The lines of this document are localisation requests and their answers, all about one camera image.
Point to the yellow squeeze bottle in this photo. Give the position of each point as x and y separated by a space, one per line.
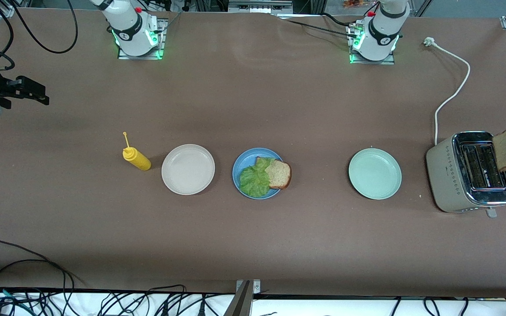
138 160

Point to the green lettuce leaf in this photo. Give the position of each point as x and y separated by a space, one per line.
253 182

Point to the light green plate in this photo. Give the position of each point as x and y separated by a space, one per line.
375 174

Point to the beige plate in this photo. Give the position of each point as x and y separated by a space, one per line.
188 169

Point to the blue plate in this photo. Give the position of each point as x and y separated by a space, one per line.
246 156

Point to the beige chrome toaster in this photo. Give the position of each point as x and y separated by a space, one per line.
446 175

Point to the orange packet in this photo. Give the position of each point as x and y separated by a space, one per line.
356 3

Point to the grey metal box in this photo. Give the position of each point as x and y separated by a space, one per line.
259 6

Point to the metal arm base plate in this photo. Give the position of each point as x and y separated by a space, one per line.
371 62
161 44

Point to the silver metal bracket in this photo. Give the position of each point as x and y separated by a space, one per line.
255 285

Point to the grey metal post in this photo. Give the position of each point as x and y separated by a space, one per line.
240 303

